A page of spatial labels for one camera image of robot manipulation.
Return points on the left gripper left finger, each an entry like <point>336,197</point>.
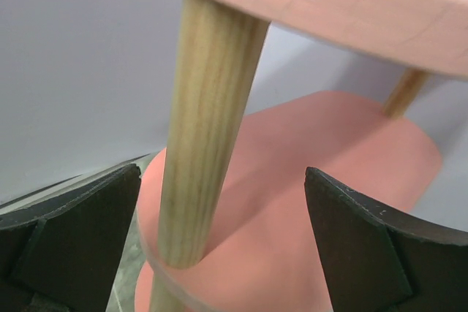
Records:
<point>62,254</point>

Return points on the pink three-tier shelf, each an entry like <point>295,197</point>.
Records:
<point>222,210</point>

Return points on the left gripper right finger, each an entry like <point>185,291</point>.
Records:
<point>377,258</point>

